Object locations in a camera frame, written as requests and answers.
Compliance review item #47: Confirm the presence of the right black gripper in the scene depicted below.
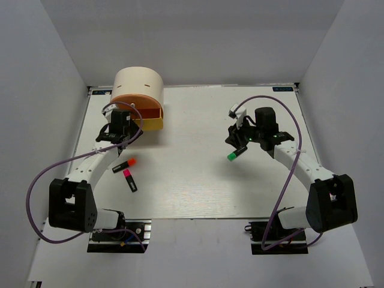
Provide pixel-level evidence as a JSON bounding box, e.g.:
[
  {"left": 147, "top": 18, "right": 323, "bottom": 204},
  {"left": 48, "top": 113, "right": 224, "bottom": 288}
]
[{"left": 226, "top": 115, "right": 264, "bottom": 149}]

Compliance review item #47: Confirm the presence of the green highlighter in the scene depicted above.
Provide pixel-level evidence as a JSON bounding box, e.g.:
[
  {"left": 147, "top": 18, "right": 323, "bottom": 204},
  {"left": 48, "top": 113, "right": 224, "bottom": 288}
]
[{"left": 227, "top": 146, "right": 248, "bottom": 161}]

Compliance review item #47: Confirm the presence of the pink top drawer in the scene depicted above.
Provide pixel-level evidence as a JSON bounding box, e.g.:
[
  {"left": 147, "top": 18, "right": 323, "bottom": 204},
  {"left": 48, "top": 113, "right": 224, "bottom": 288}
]
[{"left": 110, "top": 94, "right": 162, "bottom": 112}]

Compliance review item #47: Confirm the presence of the yellow drawer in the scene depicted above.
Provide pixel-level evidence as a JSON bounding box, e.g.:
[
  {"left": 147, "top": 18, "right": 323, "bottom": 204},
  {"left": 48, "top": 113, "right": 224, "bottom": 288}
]
[{"left": 139, "top": 108, "right": 164, "bottom": 131}]

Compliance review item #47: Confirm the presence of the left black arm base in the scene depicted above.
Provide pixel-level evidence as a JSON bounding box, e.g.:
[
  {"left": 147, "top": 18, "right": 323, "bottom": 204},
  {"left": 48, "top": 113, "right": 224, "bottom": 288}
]
[{"left": 87, "top": 220, "right": 152, "bottom": 254}]

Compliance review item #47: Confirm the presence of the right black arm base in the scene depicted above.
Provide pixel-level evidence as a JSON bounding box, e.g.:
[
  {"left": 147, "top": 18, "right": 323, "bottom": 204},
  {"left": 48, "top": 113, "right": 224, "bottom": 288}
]
[{"left": 244, "top": 219, "right": 308, "bottom": 255}]

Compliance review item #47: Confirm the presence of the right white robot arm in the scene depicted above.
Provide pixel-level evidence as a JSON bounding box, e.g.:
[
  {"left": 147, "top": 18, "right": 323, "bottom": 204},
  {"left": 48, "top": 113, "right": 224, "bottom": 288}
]
[{"left": 225, "top": 105, "right": 358, "bottom": 239}]

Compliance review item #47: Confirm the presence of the orange highlighter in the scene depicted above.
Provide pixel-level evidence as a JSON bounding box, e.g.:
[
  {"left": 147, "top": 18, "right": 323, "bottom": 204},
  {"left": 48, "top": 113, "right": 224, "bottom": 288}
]
[{"left": 112, "top": 158, "right": 136, "bottom": 173}]

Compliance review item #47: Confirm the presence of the pink highlighter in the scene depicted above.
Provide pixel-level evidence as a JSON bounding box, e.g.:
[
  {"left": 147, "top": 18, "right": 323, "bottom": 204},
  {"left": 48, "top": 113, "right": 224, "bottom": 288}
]
[{"left": 123, "top": 169, "right": 137, "bottom": 193}]

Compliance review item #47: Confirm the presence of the cream round drawer cabinet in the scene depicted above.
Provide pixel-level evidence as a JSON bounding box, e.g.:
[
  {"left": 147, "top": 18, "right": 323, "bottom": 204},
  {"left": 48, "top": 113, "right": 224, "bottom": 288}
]
[{"left": 111, "top": 67, "right": 164, "bottom": 107}]

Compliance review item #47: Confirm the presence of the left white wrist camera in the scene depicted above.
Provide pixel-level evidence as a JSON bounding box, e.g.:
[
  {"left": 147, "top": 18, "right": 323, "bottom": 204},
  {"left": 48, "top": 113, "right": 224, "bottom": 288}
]
[{"left": 101, "top": 104, "right": 116, "bottom": 116}]

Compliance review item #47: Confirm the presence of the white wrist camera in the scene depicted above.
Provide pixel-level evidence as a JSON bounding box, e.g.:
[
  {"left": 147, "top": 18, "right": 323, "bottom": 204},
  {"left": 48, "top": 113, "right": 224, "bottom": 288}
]
[
  {"left": 101, "top": 104, "right": 116, "bottom": 116},
  {"left": 228, "top": 103, "right": 247, "bottom": 129}
]

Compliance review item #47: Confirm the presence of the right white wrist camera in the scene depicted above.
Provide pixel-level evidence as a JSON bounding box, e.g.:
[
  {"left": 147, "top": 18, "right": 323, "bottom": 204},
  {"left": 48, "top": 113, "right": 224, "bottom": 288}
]
[{"left": 228, "top": 103, "right": 247, "bottom": 129}]

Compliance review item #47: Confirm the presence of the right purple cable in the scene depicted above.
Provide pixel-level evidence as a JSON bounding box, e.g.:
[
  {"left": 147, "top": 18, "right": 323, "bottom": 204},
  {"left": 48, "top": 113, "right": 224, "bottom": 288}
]
[{"left": 233, "top": 95, "right": 325, "bottom": 250}]

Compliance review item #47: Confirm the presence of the purple cable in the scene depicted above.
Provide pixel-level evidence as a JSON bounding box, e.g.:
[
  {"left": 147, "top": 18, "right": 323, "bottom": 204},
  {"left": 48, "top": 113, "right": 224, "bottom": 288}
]
[
  {"left": 26, "top": 101, "right": 148, "bottom": 251},
  {"left": 233, "top": 95, "right": 325, "bottom": 250}
]

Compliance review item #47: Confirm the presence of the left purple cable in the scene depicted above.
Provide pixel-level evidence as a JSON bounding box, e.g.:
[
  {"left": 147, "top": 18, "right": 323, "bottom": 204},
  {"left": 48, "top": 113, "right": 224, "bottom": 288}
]
[{"left": 26, "top": 101, "right": 148, "bottom": 251}]

